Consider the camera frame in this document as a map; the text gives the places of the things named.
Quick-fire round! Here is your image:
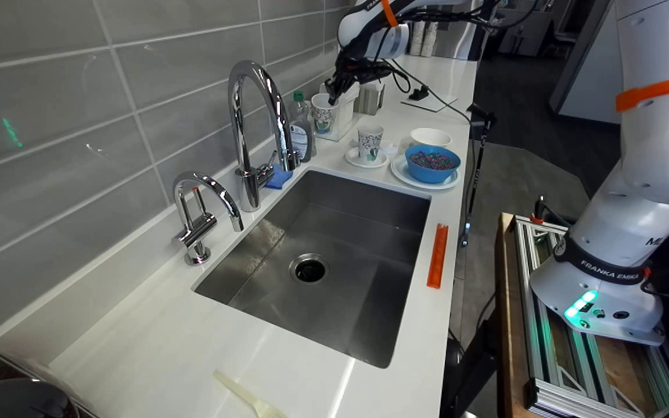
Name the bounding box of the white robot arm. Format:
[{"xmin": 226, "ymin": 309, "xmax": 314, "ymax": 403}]
[{"xmin": 530, "ymin": 0, "xmax": 669, "ymax": 346}]

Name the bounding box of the blue bowl of beads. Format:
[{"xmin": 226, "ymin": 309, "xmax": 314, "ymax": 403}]
[{"xmin": 404, "ymin": 143, "xmax": 460, "ymax": 181}]

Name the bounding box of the orange tape strip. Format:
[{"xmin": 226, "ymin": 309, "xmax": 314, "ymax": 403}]
[{"xmin": 428, "ymin": 223, "xmax": 449, "ymax": 289}]

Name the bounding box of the stainless steel sink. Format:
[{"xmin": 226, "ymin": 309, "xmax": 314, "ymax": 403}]
[{"xmin": 197, "ymin": 171, "xmax": 429, "ymax": 368}]

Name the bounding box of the tall chrome faucet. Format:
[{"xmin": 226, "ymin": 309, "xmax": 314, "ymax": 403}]
[{"xmin": 229, "ymin": 59, "xmax": 301, "ymax": 209}]

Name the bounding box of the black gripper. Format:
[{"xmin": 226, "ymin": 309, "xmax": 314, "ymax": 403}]
[{"xmin": 325, "ymin": 59, "xmax": 373, "ymax": 105}]

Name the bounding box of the green cap soap bottle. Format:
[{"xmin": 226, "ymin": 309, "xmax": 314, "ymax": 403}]
[{"xmin": 290, "ymin": 91, "xmax": 316, "ymax": 163}]

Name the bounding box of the white plate under bowl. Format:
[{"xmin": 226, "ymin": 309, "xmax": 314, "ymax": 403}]
[{"xmin": 389, "ymin": 156, "xmax": 460, "ymax": 193}]

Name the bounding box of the small chrome faucet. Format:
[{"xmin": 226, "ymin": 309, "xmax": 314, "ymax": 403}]
[{"xmin": 172, "ymin": 171, "xmax": 244, "ymax": 264}]

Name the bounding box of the white bowl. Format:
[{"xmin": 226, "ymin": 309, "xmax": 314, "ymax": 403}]
[{"xmin": 410, "ymin": 128, "xmax": 450, "ymax": 145}]

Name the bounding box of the black tripod stand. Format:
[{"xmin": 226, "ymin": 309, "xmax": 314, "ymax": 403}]
[{"xmin": 460, "ymin": 105, "xmax": 497, "ymax": 245}]

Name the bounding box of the blue sponge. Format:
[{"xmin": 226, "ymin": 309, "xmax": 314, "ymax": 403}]
[{"xmin": 265, "ymin": 167, "xmax": 292, "ymax": 191}]

